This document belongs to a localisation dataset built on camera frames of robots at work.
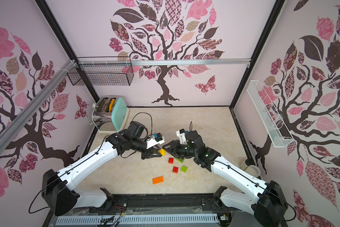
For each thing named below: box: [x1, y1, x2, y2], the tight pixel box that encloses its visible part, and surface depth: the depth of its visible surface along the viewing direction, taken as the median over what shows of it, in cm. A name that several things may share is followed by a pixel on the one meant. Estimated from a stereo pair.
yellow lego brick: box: [157, 148, 167, 157], surface depth 72 cm
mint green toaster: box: [91, 96, 130, 134], surface depth 100 cm
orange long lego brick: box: [152, 175, 164, 185], surface depth 83 cm
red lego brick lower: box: [172, 166, 179, 174], surface depth 86 cm
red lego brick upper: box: [168, 157, 175, 165], surface depth 90 cm
